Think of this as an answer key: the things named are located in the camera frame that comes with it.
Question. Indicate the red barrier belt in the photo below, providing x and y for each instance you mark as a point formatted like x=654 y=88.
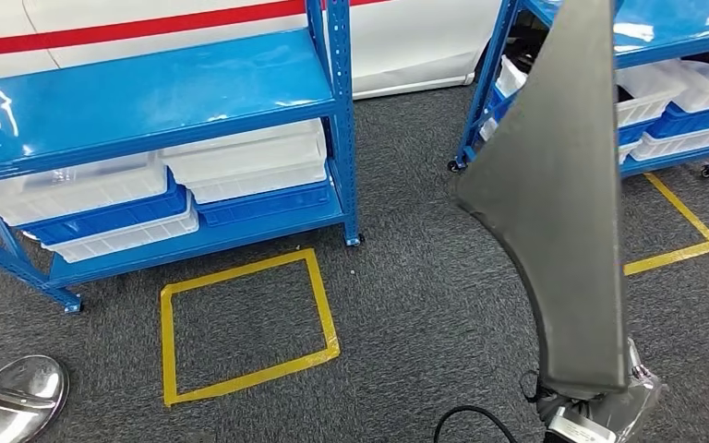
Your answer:
x=116 y=30

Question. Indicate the black plastic plate bracket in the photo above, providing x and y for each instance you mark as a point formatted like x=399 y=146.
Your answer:
x=550 y=214

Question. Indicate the chrome barrier stanchion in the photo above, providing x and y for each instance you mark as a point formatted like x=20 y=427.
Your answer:
x=24 y=379

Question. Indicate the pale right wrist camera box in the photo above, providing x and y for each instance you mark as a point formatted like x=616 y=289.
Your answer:
x=578 y=431

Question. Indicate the white car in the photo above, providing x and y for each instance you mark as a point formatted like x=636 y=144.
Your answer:
x=403 y=43

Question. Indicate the blue metal shelf rack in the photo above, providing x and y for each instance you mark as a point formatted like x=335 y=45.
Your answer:
x=685 y=37
x=146 y=92

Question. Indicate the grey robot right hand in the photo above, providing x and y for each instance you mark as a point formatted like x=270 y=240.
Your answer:
x=642 y=391

